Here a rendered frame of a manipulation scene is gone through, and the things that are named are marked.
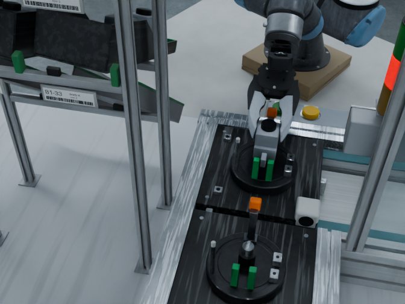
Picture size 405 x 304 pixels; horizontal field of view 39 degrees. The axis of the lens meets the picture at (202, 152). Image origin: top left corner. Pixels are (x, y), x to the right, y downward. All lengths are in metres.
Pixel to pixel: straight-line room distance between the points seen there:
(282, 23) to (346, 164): 0.35
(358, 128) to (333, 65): 0.73
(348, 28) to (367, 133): 0.58
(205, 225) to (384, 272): 0.35
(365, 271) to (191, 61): 0.83
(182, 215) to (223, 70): 0.64
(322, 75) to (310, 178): 0.47
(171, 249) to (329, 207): 0.35
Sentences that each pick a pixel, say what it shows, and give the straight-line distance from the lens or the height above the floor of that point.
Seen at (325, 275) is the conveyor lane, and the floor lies 0.95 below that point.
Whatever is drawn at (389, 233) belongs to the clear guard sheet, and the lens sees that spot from 1.08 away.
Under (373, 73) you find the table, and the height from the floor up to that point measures 0.86.
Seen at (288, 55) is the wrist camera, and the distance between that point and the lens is 1.08.
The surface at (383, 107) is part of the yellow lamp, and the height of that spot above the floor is 1.28.
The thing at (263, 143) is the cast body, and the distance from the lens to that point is 1.10.
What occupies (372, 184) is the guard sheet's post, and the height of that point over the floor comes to 1.14.
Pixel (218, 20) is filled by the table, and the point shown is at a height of 0.86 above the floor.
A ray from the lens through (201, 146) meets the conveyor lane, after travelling 1.25.
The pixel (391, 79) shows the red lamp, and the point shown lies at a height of 1.33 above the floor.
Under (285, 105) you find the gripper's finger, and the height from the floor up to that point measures 1.12.
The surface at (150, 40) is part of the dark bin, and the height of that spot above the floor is 1.27.
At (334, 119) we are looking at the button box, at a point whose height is 0.96.
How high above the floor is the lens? 1.81
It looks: 44 degrees down
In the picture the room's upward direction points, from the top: 1 degrees clockwise
